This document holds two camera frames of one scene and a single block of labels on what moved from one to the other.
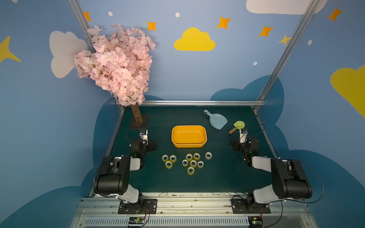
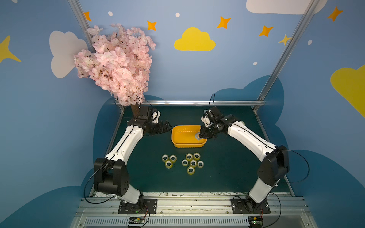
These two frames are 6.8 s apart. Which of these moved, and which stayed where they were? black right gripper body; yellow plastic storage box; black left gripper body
Moved: black right gripper body; black left gripper body
Stayed: yellow plastic storage box
